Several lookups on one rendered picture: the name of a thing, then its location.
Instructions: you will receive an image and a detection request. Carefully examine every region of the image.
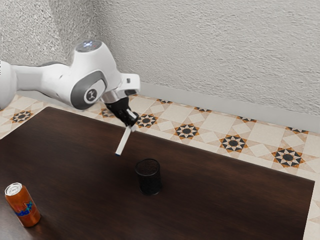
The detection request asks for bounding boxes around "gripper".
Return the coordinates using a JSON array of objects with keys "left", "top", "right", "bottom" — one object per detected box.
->
[{"left": 105, "top": 97, "right": 139, "bottom": 130}]

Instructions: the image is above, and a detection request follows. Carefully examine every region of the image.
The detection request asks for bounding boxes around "white pen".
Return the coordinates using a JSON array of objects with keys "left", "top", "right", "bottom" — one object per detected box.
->
[{"left": 114, "top": 125, "right": 137, "bottom": 157}]

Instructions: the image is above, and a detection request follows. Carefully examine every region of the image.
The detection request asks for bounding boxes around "black mesh pen holder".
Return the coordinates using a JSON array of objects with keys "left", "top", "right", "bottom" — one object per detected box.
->
[{"left": 134, "top": 158, "right": 163, "bottom": 196}]

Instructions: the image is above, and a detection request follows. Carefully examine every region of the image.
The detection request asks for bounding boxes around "orange soda can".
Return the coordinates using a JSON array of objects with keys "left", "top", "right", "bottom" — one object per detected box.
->
[{"left": 4, "top": 182, "right": 42, "bottom": 228}]

